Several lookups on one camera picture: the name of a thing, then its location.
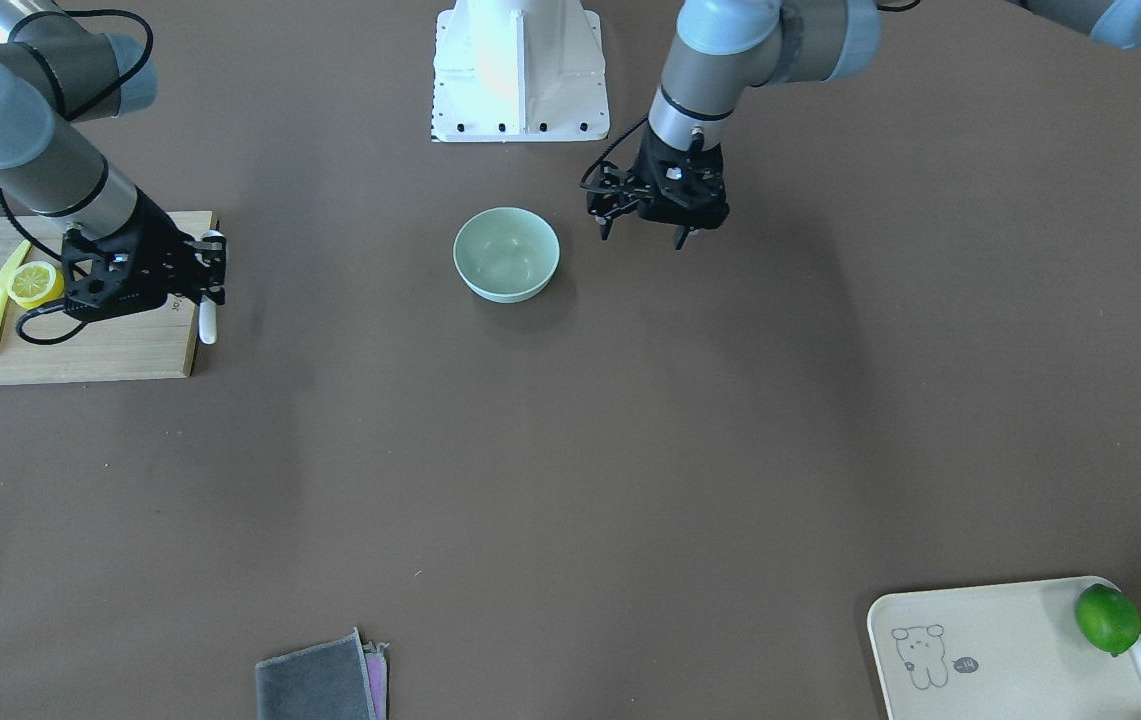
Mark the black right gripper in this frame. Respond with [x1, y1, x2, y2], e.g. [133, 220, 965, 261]
[80, 191, 228, 306]

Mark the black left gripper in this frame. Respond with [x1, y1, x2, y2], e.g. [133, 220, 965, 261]
[636, 129, 730, 251]

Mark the white ceramic spoon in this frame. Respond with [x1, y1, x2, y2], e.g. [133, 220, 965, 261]
[199, 229, 226, 345]

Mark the light green ceramic bowl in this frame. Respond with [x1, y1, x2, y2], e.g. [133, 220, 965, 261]
[452, 208, 561, 304]

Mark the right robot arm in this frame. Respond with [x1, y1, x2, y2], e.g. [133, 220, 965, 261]
[0, 1, 227, 322]

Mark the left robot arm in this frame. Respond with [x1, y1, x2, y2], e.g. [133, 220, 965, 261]
[626, 1, 891, 249]

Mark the bamboo cutting board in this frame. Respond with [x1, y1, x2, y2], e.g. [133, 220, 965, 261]
[0, 217, 199, 386]

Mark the halved lemon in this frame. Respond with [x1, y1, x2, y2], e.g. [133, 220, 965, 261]
[8, 261, 64, 310]

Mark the folded grey cloth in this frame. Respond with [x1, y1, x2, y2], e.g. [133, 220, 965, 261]
[254, 628, 390, 719]

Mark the beige rabbit tray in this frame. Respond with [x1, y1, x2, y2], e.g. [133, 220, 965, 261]
[867, 577, 1141, 719]

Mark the green lime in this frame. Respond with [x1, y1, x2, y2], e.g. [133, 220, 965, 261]
[1074, 583, 1141, 657]

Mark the black camera cable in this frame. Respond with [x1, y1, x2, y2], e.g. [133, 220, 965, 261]
[0, 185, 91, 347]
[580, 118, 652, 191]

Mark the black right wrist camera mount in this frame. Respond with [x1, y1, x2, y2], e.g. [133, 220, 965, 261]
[60, 227, 167, 323]

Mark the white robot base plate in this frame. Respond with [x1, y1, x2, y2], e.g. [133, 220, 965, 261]
[430, 8, 612, 144]

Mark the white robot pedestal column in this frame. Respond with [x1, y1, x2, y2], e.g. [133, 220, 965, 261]
[436, 0, 602, 111]

